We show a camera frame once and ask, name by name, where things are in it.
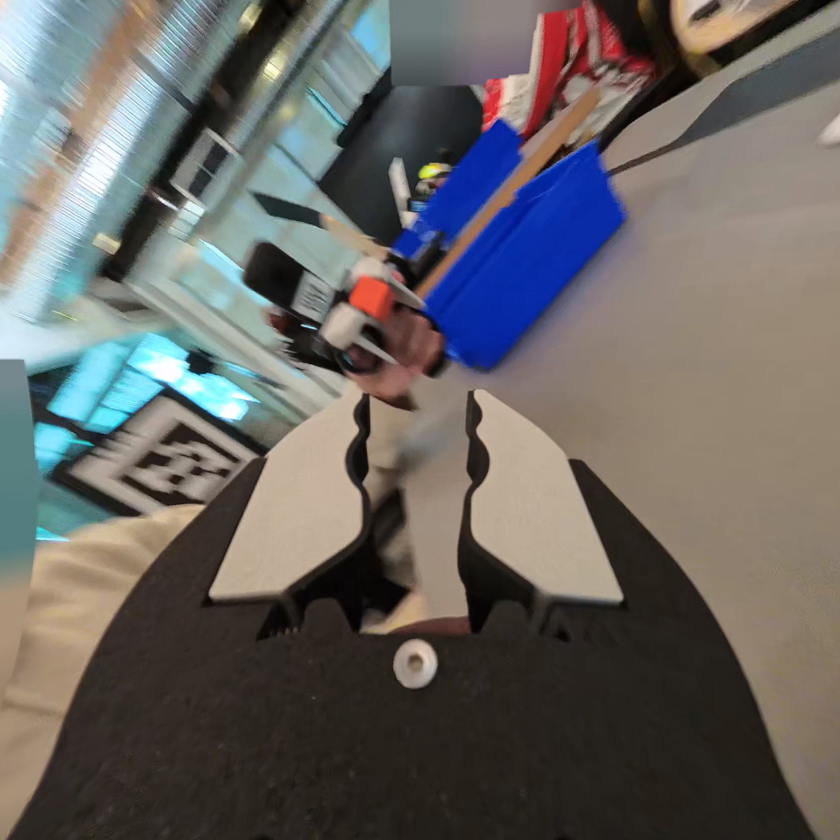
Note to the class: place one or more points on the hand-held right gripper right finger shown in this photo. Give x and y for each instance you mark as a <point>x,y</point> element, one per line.
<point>544,518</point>

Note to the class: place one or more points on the black wall screen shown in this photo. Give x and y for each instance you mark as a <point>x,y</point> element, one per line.
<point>407,144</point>

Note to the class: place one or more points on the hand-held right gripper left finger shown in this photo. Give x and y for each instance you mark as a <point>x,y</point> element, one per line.
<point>295,518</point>

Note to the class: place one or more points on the red wooden cube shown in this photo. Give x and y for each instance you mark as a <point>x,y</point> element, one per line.
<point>371,298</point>

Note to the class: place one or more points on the blue plastic bin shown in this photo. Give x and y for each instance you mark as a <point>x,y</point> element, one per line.
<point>525,262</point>
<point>479,170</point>

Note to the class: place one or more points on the black jacket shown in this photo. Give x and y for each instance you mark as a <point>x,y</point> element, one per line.
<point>649,39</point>

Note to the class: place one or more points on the silver ceiling duct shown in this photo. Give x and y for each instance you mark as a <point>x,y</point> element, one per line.
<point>98,131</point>

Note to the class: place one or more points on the person's left forearm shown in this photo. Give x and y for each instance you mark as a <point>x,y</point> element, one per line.
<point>394,433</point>

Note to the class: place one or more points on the person's left hand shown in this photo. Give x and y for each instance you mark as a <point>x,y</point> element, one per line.
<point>407,348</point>

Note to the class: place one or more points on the black framed marker sign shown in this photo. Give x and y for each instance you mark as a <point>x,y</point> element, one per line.
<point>164,459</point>

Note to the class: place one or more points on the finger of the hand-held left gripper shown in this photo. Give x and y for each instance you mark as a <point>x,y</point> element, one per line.
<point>377,268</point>
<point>344,328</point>

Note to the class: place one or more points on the white air vent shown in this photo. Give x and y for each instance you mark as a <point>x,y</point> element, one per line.
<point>203,164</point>

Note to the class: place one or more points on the white standing card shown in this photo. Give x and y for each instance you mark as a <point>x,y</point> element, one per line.
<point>398,190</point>

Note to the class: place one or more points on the light wooden board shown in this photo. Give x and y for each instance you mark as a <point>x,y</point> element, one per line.
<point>722,26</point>

